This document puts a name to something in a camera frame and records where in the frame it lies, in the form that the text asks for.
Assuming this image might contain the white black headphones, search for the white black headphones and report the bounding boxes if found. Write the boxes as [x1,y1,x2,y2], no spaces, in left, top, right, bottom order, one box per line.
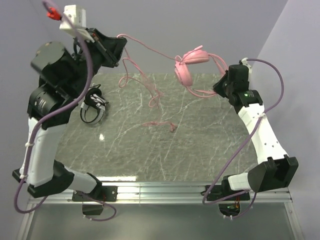
[80,84,109,125]

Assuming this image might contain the pink headphones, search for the pink headphones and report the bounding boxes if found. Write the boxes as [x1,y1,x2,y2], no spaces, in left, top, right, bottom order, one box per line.
[174,45,228,99]

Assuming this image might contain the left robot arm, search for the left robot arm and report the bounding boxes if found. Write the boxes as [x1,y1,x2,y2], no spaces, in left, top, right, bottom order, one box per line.
[12,28,127,200]

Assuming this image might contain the aluminium rail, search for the aluminium rail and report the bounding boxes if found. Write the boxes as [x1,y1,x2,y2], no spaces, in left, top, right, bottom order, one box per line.
[43,181,293,204]
[16,211,35,240]

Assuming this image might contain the aluminium front rail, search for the aluminium front rail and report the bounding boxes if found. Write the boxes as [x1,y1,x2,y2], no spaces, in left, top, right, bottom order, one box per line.
[43,181,293,204]

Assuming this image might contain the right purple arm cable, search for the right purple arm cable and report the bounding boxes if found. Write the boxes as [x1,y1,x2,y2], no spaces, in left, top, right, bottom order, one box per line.
[201,58,285,219]

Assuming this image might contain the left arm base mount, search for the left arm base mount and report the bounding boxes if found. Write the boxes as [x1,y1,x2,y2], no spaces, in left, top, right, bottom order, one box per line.
[71,185,118,217]

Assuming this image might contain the pink headphone cable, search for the pink headphone cable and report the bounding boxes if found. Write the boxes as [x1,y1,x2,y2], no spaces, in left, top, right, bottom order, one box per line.
[116,33,181,133]

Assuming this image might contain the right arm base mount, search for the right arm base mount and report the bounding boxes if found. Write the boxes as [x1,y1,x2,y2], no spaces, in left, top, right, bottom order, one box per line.
[205,185,252,220]

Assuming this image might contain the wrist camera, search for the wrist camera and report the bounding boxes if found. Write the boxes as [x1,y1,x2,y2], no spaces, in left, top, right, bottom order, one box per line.
[46,4,94,42]
[239,57,253,75]

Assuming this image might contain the aluminium left side rail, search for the aluminium left side rail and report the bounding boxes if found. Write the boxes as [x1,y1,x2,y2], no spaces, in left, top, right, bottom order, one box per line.
[16,211,35,240]

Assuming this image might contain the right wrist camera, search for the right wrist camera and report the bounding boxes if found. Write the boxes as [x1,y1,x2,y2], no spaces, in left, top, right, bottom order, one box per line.
[239,57,253,75]

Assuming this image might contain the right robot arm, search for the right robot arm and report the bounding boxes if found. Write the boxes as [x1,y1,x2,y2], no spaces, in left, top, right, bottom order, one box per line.
[213,64,299,193]

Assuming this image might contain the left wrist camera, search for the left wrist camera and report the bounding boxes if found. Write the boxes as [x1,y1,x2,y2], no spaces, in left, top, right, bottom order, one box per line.
[46,4,94,42]

